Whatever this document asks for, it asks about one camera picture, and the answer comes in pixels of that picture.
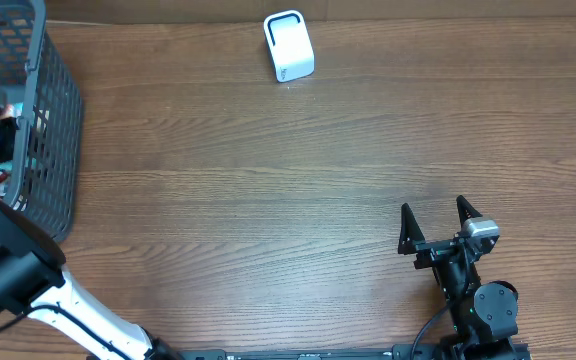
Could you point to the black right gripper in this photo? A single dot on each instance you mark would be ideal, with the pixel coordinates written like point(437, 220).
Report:
point(413, 243)

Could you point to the orange tissue packet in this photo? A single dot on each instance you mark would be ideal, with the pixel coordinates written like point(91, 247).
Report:
point(10, 111)

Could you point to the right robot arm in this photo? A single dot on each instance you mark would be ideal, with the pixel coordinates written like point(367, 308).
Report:
point(478, 321)

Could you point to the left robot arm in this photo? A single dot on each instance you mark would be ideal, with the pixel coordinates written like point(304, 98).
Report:
point(36, 283)

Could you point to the white barcode scanner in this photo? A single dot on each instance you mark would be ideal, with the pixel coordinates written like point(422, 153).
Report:
point(289, 45)

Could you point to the grey plastic mesh basket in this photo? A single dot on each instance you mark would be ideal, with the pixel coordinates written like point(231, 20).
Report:
point(47, 144)

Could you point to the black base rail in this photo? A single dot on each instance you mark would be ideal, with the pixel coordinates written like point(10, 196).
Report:
point(288, 355)

